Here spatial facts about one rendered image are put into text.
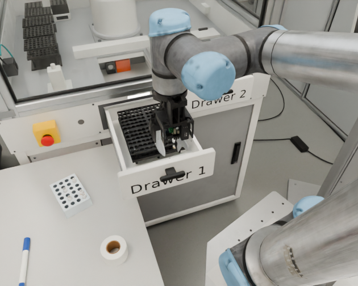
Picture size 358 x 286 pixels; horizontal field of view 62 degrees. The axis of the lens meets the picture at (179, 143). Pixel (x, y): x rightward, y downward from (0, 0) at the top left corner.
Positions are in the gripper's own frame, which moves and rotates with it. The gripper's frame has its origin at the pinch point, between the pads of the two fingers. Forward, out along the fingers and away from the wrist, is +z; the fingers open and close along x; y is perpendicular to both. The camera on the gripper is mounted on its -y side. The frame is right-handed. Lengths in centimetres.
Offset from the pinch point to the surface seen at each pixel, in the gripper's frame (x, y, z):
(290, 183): 92, -36, 97
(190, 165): 6.5, -1.0, 10.5
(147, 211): -2, -36, 81
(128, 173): -11.4, -1.3, 7.3
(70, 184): -29.0, -15.3, 21.4
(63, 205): -31.5, -7.1, 20.3
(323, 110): 159, -87, 94
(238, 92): 40, -33, 14
